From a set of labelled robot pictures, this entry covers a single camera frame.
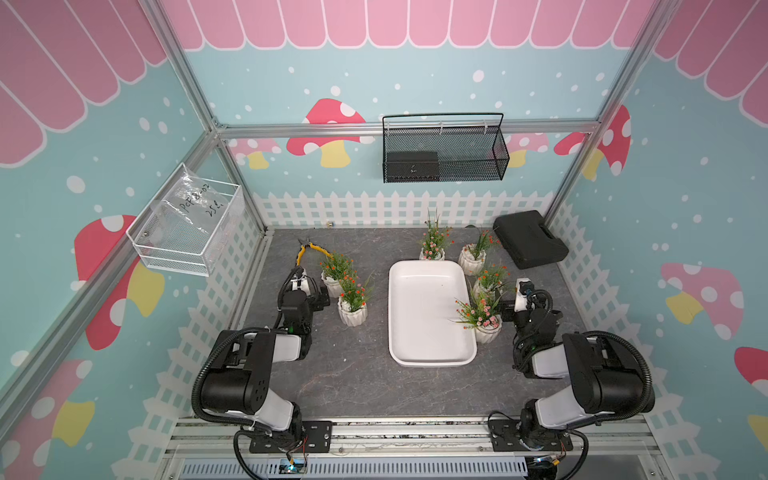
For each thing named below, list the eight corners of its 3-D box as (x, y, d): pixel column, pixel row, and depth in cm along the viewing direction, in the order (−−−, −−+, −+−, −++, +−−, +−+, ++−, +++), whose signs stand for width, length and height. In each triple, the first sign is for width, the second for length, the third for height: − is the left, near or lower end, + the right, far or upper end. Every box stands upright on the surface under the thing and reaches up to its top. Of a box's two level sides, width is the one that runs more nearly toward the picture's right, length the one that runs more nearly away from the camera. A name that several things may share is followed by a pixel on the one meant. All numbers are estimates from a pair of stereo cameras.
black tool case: (516, 271, 108) (522, 261, 104) (485, 226, 123) (489, 215, 118) (564, 259, 112) (572, 248, 107) (529, 216, 126) (534, 205, 122)
